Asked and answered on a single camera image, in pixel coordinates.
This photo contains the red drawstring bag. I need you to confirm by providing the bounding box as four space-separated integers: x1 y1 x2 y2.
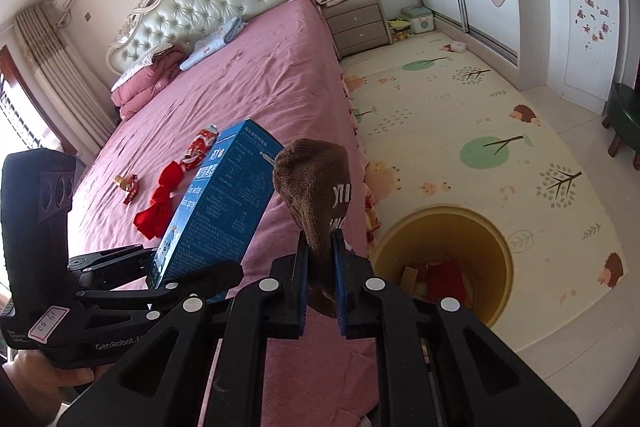
426 259 468 303

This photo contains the tan cardboard box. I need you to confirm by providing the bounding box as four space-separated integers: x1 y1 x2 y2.
400 267 419 296

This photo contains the red knotted cloth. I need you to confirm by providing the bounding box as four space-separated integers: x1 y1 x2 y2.
134 160 184 239

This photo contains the small gold box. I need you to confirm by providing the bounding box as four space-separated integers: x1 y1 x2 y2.
114 176 126 188

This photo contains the red candy wrapper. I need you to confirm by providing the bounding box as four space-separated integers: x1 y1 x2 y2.
124 174 139 205

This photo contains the blue carton box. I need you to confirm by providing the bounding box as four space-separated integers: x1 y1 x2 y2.
146 119 283 288

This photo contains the red white snack bag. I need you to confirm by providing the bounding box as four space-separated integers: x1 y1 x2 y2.
179 124 219 172

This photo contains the brown knit sock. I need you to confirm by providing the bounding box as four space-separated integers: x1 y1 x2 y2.
272 139 350 319

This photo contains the yellow trash bin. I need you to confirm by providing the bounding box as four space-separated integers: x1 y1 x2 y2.
370 205 513 326

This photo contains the person's left hand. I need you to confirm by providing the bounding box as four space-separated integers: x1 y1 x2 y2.
2 350 113 399

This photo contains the window with grille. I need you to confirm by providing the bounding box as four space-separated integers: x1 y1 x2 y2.
1 46 77 155

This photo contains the folded pink quilt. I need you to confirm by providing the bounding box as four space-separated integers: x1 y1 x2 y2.
111 43 186 120

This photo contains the cartoon foam floor mat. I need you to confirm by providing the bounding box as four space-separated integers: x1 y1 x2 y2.
342 31 626 351

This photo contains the beige striped curtain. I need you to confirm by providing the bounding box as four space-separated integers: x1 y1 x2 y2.
13 4 117 156

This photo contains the pink bed sheet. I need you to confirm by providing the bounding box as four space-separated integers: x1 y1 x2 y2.
68 0 378 426

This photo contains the dark green stool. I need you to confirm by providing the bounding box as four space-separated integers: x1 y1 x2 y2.
602 83 640 171

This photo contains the folded light blue blanket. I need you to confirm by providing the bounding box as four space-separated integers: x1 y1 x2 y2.
179 17 247 72

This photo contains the small box on floor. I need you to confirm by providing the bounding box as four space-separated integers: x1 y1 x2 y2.
450 41 466 53

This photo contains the green white storage box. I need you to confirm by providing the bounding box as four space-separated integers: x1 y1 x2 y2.
401 5 435 35

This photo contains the grey nightstand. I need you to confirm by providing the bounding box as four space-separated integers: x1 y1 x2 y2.
321 0 392 58

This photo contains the white corner shelf cabinet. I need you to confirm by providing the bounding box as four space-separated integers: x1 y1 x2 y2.
547 0 620 115

